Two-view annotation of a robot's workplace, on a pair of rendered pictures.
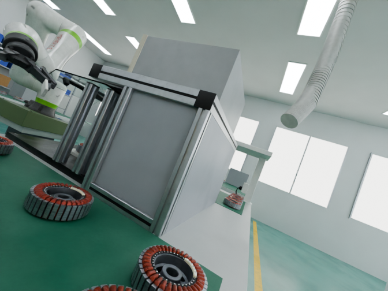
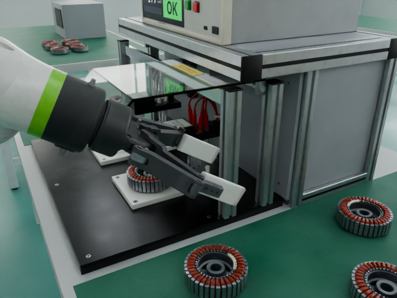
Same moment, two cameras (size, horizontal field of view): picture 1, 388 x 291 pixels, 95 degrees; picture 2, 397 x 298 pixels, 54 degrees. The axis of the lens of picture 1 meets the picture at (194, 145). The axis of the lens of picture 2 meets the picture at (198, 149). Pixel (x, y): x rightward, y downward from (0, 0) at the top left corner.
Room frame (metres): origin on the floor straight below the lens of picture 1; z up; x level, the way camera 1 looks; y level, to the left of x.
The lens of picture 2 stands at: (0.20, 0.97, 1.25)
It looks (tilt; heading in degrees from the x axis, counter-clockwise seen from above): 25 degrees down; 310
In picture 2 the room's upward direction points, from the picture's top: straight up
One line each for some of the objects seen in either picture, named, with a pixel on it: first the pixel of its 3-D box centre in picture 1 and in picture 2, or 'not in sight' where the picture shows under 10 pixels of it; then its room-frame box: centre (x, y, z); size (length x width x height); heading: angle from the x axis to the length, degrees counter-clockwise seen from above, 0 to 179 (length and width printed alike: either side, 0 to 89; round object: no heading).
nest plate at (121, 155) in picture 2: not in sight; (119, 148); (1.04, 0.34, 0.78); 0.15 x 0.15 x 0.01; 69
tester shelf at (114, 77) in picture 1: (185, 120); (237, 34); (0.82, 0.08, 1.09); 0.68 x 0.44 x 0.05; 159
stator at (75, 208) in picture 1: (62, 200); (363, 215); (0.38, 0.21, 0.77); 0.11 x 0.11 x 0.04
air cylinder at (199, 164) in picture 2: not in sight; (202, 163); (0.77, 0.29, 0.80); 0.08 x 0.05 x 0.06; 159
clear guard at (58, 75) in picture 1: (98, 96); (163, 89); (0.74, 0.45, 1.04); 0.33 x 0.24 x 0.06; 69
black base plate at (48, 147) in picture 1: (109, 163); (139, 168); (0.93, 0.37, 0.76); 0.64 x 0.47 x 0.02; 159
